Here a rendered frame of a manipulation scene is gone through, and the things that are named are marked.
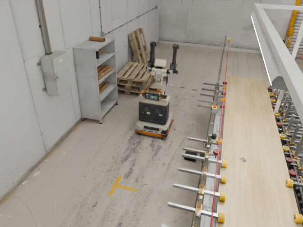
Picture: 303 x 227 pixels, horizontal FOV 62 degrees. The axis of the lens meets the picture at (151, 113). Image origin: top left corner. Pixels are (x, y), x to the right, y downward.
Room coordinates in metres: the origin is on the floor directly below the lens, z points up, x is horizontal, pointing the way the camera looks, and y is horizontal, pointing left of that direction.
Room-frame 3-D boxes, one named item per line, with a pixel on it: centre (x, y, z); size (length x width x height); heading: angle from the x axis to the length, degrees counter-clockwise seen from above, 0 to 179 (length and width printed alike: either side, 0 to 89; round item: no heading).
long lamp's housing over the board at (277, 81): (2.48, -1.05, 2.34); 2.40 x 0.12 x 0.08; 165
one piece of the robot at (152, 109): (4.19, -0.05, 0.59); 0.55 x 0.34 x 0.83; 74
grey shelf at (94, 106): (4.89, 1.13, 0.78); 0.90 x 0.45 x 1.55; 165
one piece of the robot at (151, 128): (3.96, -0.01, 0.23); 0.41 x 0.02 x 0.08; 74
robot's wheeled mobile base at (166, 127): (4.28, -0.08, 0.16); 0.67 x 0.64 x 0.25; 164
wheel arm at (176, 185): (1.81, -0.49, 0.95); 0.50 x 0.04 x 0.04; 75
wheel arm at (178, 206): (1.57, -0.42, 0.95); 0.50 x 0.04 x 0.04; 75
